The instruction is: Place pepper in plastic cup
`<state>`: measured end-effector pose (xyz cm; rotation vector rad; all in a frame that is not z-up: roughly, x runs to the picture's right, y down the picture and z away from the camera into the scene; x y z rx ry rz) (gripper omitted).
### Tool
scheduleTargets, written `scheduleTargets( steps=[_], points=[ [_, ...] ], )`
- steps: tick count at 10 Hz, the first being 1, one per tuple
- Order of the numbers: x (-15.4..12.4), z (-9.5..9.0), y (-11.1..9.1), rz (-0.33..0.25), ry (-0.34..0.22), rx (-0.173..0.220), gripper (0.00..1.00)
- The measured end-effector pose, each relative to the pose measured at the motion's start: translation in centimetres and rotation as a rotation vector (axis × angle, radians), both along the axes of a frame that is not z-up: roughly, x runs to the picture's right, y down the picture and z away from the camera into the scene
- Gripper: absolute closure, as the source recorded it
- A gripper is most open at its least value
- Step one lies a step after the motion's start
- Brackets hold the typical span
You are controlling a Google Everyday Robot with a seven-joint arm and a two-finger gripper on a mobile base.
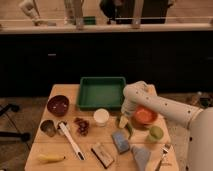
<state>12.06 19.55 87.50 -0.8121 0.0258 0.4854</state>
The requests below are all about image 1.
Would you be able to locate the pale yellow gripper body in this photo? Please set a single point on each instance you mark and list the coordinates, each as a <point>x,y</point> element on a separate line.
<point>123,121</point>

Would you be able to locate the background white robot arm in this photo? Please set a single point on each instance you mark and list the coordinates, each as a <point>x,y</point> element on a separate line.
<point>30,9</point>

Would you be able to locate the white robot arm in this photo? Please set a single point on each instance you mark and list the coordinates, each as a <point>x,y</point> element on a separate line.
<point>198,121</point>

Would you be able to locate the white cup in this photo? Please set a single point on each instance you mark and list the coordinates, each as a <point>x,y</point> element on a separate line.
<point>101,117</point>

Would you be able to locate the green plastic cup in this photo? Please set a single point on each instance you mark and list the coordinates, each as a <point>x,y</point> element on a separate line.
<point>155,134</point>

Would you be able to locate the metal cup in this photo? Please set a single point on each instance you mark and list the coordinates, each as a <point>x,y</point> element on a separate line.
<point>48,128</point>

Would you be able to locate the orange bowl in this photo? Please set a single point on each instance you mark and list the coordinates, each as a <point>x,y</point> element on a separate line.
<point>143,116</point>

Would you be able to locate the blue sponge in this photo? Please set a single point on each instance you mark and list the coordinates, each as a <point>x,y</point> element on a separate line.
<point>121,143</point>

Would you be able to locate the blue grey cloth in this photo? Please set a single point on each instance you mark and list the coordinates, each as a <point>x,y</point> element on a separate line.
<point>141,156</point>

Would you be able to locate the green plastic tray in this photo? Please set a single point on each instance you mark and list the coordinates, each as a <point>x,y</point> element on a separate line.
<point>100,92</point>

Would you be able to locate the brown dried food pile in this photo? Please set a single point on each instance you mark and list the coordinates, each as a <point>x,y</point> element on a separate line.
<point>83,126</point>

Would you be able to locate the wooden block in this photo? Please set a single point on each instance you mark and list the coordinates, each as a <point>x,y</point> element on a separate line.
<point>102,155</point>

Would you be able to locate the metal fork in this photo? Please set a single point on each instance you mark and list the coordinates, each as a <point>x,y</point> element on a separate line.
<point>165,150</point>

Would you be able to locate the dark red bowl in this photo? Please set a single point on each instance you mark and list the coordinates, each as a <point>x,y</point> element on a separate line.
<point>58,105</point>

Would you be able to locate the yellow banana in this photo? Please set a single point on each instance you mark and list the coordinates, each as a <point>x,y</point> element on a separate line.
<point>50,158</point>

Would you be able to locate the small green box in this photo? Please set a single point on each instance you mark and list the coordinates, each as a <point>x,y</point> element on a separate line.
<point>89,20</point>

